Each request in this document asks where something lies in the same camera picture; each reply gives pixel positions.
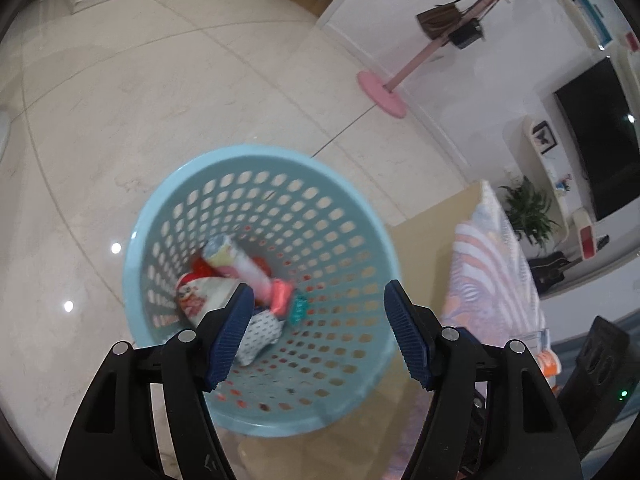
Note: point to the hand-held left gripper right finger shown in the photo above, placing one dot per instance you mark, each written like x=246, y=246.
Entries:
x=407, y=335

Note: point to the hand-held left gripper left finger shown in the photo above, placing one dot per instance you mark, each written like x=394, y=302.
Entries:
x=232, y=340

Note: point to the white carton box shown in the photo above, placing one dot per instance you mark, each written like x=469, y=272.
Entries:
x=257, y=335

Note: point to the pink snack packet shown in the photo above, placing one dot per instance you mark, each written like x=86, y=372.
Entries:
x=280, y=297

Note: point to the teal snack packet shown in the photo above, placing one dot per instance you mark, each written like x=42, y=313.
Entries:
x=299, y=308

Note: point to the light blue plastic basket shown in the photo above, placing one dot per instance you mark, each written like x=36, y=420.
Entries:
x=320, y=240

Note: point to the patterned pink blue blanket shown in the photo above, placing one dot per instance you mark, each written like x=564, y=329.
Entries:
x=492, y=270

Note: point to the black acoustic guitar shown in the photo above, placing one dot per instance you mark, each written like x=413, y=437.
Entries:
x=552, y=272

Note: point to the red white box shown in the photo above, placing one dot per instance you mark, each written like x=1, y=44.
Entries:
x=587, y=237

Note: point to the green potted plant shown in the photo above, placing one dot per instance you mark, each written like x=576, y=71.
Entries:
x=530, y=212

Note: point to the small photo stand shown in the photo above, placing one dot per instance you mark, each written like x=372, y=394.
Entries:
x=564, y=183

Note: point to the framed butterfly picture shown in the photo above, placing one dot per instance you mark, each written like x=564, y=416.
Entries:
x=544, y=137

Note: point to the pink coat rack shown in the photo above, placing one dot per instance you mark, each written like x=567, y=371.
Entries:
x=400, y=72

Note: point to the black handbag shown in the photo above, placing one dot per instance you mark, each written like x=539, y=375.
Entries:
x=467, y=34

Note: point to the brown handbag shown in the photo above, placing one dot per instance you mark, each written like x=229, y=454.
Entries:
x=440, y=20

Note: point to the white curved wall shelf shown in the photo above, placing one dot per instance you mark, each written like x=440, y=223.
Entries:
x=537, y=170

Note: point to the black wall television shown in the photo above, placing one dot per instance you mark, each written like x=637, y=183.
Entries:
x=605, y=135

